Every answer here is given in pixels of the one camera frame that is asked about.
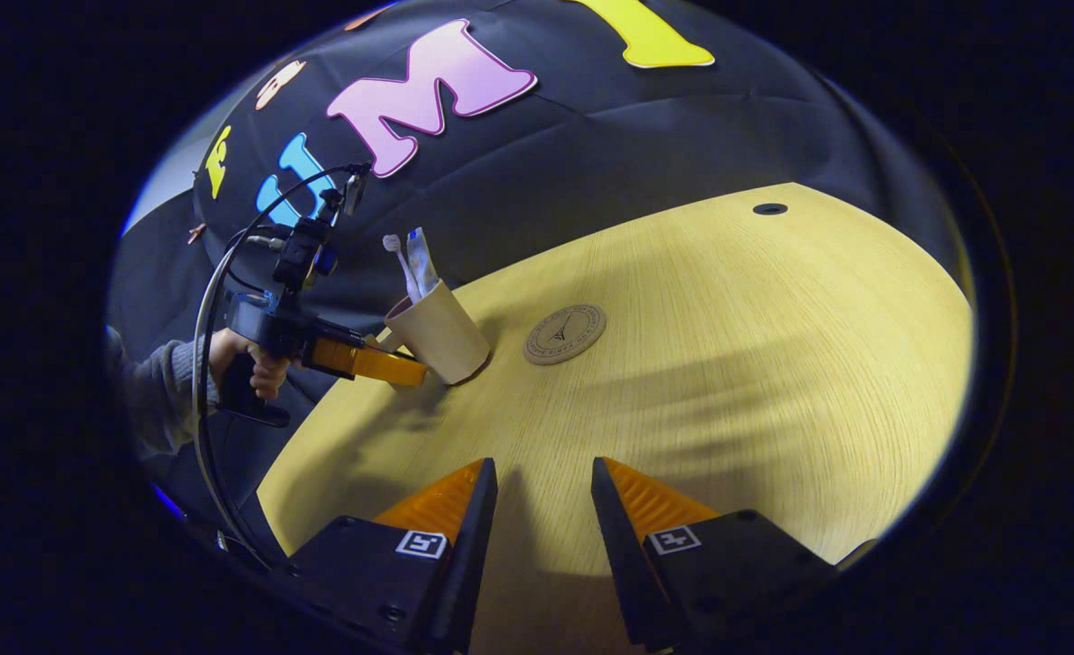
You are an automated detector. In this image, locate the black backdrop cloth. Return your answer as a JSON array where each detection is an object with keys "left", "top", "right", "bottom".
[{"left": 107, "top": 0, "right": 974, "bottom": 547}]

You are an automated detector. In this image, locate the round cork coaster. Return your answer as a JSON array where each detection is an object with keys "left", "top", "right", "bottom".
[{"left": 524, "top": 304, "right": 607, "bottom": 367}]

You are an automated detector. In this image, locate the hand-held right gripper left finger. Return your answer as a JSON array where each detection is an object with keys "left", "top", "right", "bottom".
[{"left": 284, "top": 458, "right": 499, "bottom": 655}]

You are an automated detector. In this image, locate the white toothbrush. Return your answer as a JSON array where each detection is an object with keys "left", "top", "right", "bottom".
[{"left": 382, "top": 234, "right": 421, "bottom": 304}]

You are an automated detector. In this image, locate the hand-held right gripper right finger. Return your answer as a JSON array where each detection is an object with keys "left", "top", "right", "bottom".
[{"left": 591, "top": 457, "right": 878, "bottom": 654}]

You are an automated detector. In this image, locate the beige cup with wooden handle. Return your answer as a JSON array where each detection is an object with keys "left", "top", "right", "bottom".
[{"left": 384, "top": 279, "right": 492, "bottom": 386}]

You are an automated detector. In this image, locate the white toothpaste tube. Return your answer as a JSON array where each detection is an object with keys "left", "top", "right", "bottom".
[{"left": 406, "top": 227, "right": 440, "bottom": 297}]

